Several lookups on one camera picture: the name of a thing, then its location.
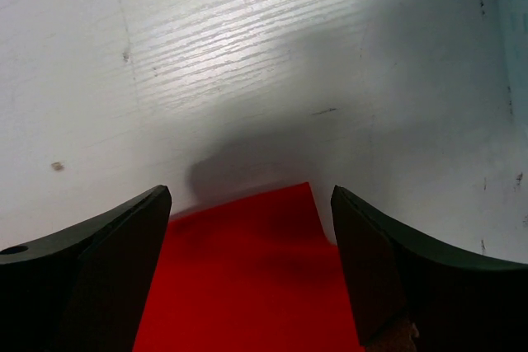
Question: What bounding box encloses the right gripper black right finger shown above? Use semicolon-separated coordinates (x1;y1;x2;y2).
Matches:
331;186;527;351

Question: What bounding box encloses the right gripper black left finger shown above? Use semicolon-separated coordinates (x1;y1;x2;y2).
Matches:
1;185;172;351

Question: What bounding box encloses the red t-shirt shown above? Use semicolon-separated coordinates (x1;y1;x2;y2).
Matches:
134;184;360;352

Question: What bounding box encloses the white plastic basket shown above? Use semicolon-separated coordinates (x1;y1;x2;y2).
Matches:
498;0;528;134

